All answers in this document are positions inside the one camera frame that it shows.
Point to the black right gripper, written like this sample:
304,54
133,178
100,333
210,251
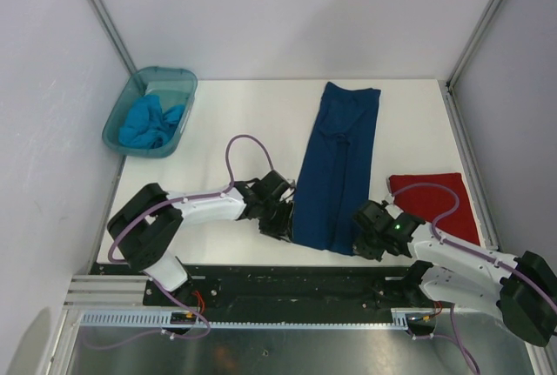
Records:
362,249

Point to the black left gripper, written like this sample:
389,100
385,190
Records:
282,227

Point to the dark blue t-shirt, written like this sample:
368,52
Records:
335,175

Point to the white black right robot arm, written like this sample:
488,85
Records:
518,291

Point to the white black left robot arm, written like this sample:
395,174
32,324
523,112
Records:
142,231

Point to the folded red t-shirt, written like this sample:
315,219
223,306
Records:
425,196

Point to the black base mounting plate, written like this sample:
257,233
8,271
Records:
305,293

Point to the light blue crumpled t-shirt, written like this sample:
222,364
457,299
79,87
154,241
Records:
147,126

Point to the teal plastic bin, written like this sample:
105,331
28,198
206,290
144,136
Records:
174,86

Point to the grey slotted cable duct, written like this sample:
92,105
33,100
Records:
170,319

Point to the aluminium frame post left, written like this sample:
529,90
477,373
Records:
110,29

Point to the aluminium frame post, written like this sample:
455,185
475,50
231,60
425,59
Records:
480,29
110,29

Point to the aluminium frame post right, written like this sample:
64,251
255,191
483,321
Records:
480,29

